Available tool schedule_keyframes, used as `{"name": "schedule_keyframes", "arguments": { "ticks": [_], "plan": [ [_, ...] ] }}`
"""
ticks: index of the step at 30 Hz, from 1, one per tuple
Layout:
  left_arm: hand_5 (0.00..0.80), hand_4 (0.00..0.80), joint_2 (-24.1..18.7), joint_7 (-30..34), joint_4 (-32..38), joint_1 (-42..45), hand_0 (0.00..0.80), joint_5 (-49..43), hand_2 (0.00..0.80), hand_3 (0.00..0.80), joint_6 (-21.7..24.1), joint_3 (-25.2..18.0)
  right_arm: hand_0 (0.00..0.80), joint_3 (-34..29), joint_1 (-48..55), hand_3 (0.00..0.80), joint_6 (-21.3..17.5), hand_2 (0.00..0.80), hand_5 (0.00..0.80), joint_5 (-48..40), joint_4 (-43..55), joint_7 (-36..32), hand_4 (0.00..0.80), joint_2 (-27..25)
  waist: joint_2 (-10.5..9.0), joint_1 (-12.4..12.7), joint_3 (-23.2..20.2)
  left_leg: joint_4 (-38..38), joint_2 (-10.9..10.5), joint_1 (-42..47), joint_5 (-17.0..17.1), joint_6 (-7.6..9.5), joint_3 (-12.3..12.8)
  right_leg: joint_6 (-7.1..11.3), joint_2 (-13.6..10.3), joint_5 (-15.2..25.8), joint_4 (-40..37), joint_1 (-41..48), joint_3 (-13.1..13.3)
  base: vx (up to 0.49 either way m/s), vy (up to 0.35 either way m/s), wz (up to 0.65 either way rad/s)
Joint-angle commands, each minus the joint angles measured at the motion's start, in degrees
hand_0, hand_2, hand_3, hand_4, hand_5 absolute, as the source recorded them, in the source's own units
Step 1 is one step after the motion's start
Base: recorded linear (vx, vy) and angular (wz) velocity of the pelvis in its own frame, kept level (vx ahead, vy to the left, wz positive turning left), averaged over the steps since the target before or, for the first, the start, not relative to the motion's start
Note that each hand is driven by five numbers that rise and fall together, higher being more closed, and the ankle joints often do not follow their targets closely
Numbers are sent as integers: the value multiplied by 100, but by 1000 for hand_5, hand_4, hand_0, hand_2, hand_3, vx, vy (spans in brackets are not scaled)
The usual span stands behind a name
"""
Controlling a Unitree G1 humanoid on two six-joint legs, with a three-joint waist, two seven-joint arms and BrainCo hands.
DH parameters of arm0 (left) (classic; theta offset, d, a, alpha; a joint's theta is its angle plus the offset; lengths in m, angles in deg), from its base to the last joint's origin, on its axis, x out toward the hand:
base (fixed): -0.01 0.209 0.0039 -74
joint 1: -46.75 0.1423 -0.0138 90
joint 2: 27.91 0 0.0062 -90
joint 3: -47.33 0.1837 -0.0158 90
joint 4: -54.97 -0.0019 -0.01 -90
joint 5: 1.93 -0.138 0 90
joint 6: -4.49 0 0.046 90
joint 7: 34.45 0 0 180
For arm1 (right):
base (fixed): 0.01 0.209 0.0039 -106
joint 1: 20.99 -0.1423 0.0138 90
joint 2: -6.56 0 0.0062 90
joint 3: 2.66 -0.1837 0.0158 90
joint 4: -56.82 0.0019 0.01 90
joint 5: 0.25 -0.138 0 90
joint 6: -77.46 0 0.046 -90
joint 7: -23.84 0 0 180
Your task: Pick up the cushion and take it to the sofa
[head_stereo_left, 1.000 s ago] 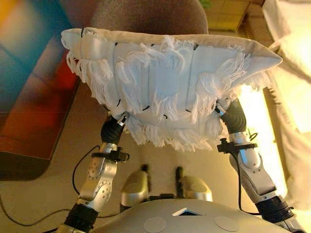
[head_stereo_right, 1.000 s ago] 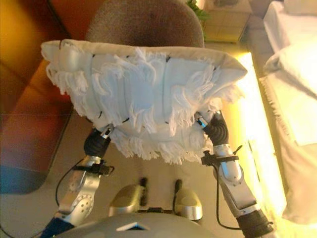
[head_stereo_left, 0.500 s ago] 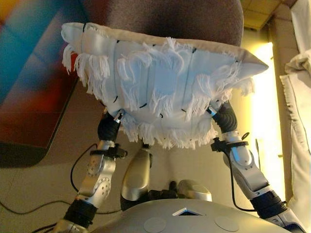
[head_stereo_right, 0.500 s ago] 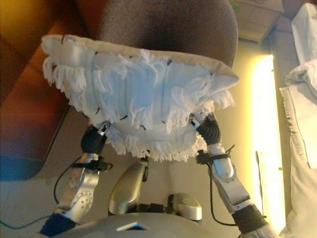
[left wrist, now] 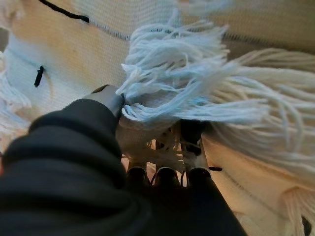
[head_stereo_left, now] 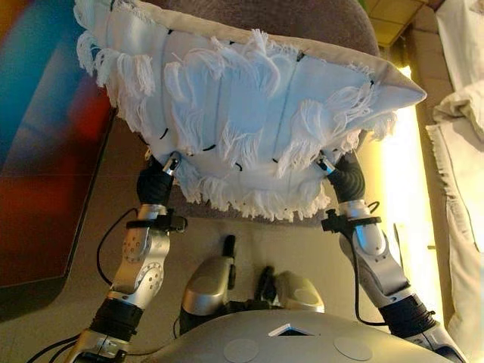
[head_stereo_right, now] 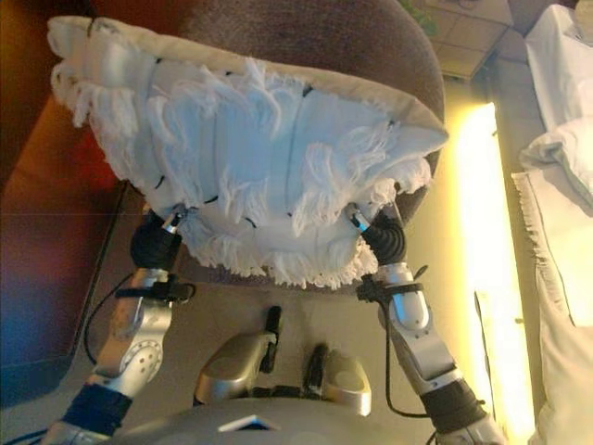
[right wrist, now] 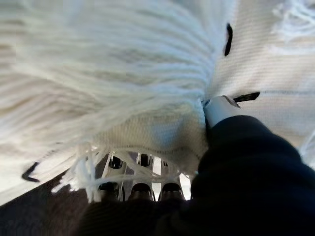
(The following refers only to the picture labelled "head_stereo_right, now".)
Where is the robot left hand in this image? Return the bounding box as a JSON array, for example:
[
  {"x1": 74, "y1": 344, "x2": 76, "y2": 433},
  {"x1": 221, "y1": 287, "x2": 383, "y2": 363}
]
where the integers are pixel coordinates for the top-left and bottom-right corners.
[{"x1": 129, "y1": 206, "x2": 196, "y2": 271}]

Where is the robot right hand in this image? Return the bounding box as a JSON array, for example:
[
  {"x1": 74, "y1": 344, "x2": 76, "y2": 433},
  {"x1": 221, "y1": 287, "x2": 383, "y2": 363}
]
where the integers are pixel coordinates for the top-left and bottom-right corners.
[{"x1": 345, "y1": 202, "x2": 410, "y2": 269}]

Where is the white fringed cushion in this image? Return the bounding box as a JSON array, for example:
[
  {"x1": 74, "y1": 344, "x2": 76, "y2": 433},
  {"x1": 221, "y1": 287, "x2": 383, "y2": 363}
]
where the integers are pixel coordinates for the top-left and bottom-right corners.
[{"x1": 48, "y1": 15, "x2": 450, "y2": 288}]

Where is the glossy dark wardrobe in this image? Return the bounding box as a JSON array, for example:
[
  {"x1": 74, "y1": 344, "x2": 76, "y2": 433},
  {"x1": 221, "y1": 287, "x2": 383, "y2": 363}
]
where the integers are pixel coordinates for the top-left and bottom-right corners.
[{"x1": 0, "y1": 0, "x2": 140, "y2": 386}]

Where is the silver robot left leg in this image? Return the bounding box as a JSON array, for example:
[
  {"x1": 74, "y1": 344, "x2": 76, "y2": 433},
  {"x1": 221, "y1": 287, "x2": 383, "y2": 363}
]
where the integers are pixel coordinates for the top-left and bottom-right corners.
[{"x1": 194, "y1": 305, "x2": 284, "y2": 405}]

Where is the silver robot leg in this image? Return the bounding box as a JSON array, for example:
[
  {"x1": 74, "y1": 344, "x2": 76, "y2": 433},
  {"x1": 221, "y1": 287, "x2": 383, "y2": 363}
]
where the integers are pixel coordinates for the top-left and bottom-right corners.
[
  {"x1": 300, "y1": 342, "x2": 374, "y2": 417},
  {"x1": 194, "y1": 305, "x2": 284, "y2": 405}
]

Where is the silver robot right leg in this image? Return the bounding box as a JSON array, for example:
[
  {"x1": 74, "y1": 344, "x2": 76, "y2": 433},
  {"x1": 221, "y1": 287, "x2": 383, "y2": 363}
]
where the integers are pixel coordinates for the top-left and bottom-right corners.
[{"x1": 300, "y1": 342, "x2": 374, "y2": 417}]

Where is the cream fringed bedspread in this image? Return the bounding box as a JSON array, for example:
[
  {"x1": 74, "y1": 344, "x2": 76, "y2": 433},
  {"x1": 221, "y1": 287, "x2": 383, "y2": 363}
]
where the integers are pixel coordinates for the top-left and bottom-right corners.
[{"x1": 511, "y1": 171, "x2": 593, "y2": 445}]

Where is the grey upholstered armchair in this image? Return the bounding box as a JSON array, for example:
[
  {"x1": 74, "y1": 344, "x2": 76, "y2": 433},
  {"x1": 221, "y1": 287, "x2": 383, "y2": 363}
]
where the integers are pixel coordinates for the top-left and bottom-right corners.
[{"x1": 124, "y1": 0, "x2": 448, "y2": 293}]

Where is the white folded duvet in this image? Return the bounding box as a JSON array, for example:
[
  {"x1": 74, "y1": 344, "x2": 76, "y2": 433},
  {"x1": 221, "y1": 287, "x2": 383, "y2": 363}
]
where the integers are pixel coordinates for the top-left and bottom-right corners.
[{"x1": 518, "y1": 118, "x2": 593, "y2": 210}]

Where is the grey robot torso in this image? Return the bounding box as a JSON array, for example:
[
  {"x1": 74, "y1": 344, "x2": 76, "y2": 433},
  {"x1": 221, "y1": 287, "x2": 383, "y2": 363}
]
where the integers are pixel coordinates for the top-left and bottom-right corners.
[{"x1": 99, "y1": 400, "x2": 446, "y2": 445}]

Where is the green plant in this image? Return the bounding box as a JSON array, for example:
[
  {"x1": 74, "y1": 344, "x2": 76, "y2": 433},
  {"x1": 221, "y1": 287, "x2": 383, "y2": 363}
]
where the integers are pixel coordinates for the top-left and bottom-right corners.
[{"x1": 400, "y1": 0, "x2": 440, "y2": 36}]

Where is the white bed sheet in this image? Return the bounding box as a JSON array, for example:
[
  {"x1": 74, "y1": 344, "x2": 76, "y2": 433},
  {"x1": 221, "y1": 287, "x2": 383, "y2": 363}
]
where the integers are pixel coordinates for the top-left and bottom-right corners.
[{"x1": 525, "y1": 3, "x2": 593, "y2": 132}]

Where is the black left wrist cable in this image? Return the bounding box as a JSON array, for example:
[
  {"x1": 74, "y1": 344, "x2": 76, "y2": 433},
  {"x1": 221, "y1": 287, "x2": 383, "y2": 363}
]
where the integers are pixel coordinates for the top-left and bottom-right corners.
[{"x1": 85, "y1": 277, "x2": 138, "y2": 368}]

